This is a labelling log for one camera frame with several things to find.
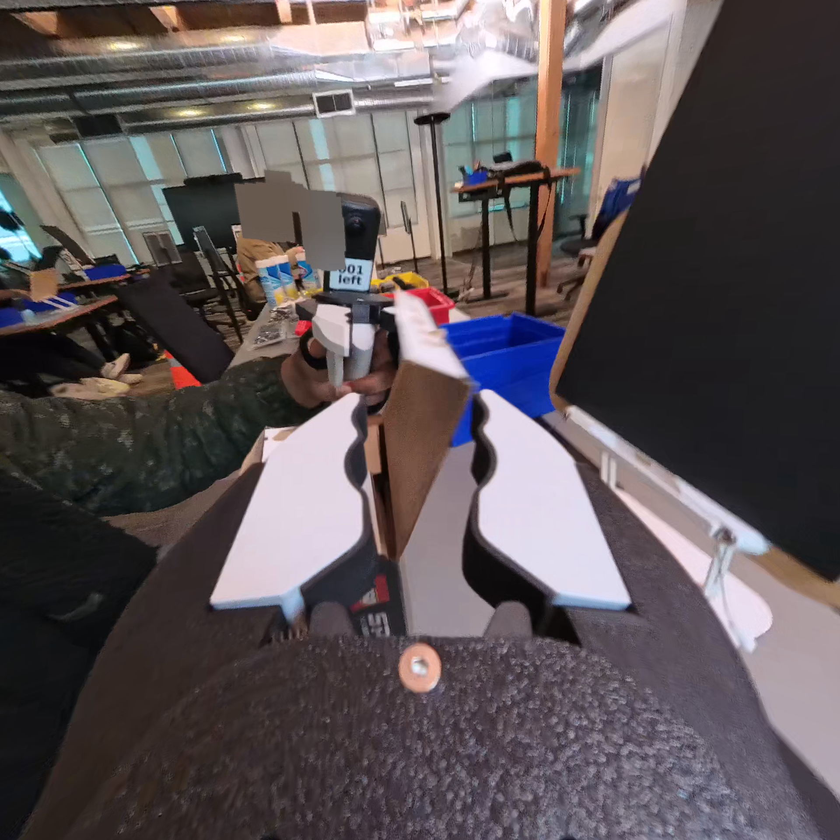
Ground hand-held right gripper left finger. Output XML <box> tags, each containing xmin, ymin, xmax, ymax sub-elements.
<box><xmin>210</xmin><ymin>394</ymin><xmax>379</xmax><ymax>623</ymax></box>

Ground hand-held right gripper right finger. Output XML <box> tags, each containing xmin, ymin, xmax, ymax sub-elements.
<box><xmin>462</xmin><ymin>388</ymin><xmax>632</xmax><ymax>635</ymax></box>

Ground black toy car box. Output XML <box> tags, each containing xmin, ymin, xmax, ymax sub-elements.
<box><xmin>261</xmin><ymin>289</ymin><xmax>476</xmax><ymax>639</ymax></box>

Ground background office desk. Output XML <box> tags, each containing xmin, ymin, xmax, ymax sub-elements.
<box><xmin>451</xmin><ymin>157</ymin><xmax>583</xmax><ymax>317</ymax></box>
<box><xmin>228</xmin><ymin>302</ymin><xmax>303</xmax><ymax>371</ymax></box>

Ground grey desk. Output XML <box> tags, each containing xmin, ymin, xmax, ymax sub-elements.
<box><xmin>105</xmin><ymin>407</ymin><xmax>840</xmax><ymax>815</ymax></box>

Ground person's left hand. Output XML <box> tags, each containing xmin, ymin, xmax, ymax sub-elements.
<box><xmin>281</xmin><ymin>346</ymin><xmax>398</xmax><ymax>412</ymax></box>

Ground black pole stand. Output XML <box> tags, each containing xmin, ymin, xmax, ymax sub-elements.
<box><xmin>413</xmin><ymin>112</ymin><xmax>462</xmax><ymax>298</ymax></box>

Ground blue and white packets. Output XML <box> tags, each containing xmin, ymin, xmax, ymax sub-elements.
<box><xmin>256</xmin><ymin>251</ymin><xmax>317</xmax><ymax>307</ymax></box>

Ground red plastic storage bin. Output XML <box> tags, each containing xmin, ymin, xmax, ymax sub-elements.
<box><xmin>384</xmin><ymin>287</ymin><xmax>455</xmax><ymax>324</ymax></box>

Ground white metal book stand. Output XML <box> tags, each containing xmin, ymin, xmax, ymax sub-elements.
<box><xmin>556</xmin><ymin>406</ymin><xmax>777</xmax><ymax>652</ymax></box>

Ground clear bags of dark parts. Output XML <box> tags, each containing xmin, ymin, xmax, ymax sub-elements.
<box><xmin>251</xmin><ymin>304</ymin><xmax>301</xmax><ymax>347</ymax></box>

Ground dark display screen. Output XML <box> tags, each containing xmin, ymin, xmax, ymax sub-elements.
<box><xmin>162</xmin><ymin>172</ymin><xmax>245</xmax><ymax>252</ymax></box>

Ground blue plastic storage bin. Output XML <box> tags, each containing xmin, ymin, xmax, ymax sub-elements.
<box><xmin>438</xmin><ymin>311</ymin><xmax>567</xmax><ymax>448</ymax></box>

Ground black tilted board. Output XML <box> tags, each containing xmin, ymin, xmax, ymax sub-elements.
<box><xmin>113</xmin><ymin>284</ymin><xmax>236</xmax><ymax>386</ymax></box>

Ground black stool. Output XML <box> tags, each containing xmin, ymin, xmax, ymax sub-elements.
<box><xmin>556</xmin><ymin>212</ymin><xmax>611</xmax><ymax>298</ymax></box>

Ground blue cloth bag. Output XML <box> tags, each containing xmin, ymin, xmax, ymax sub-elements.
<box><xmin>602</xmin><ymin>176</ymin><xmax>643</xmax><ymax>219</ymax></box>

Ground wooden board with dark panel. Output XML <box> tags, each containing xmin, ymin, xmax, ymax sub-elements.
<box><xmin>549</xmin><ymin>0</ymin><xmax>840</xmax><ymax>584</ymax></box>

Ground silver ceiling duct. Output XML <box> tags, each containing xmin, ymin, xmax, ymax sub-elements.
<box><xmin>0</xmin><ymin>29</ymin><xmax>435</xmax><ymax>129</ymax></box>

